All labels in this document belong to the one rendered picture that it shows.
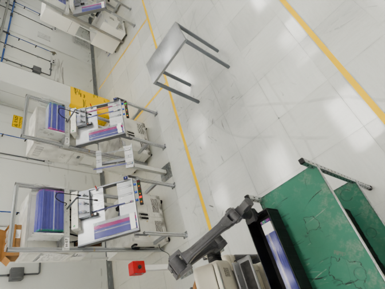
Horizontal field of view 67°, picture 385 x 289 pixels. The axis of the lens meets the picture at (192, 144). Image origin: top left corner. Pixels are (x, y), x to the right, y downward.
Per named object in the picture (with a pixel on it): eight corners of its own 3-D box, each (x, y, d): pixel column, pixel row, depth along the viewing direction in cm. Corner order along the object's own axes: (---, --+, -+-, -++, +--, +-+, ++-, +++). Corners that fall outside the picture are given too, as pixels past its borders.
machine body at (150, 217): (162, 196, 431) (126, 191, 392) (172, 242, 391) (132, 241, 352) (139, 215, 465) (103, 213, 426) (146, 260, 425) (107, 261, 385)
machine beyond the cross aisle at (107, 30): (132, 5, 703) (50, -46, 583) (136, 23, 656) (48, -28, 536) (105, 47, 774) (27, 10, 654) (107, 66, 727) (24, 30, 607)
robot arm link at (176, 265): (160, 270, 148) (172, 286, 144) (169, 256, 141) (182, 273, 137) (212, 235, 181) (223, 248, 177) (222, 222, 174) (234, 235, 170)
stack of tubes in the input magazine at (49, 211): (63, 191, 348) (40, 187, 331) (63, 231, 319) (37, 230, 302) (59, 196, 355) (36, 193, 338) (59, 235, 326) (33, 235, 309)
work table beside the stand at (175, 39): (230, 66, 387) (185, 39, 336) (198, 104, 420) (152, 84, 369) (218, 49, 415) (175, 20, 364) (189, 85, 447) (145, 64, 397)
